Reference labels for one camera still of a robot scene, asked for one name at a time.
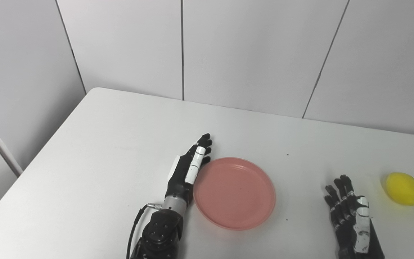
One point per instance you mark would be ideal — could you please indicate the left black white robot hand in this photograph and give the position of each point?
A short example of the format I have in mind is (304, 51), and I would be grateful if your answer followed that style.
(187, 172)

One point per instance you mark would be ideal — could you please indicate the pink round plate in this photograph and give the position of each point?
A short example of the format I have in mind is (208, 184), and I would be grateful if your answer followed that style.
(234, 194)

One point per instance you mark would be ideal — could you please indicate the yellow lemon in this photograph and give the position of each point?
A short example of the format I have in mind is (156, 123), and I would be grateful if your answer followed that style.
(404, 189)

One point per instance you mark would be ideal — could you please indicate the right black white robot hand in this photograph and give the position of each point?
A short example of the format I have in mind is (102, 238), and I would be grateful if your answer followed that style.
(354, 223)

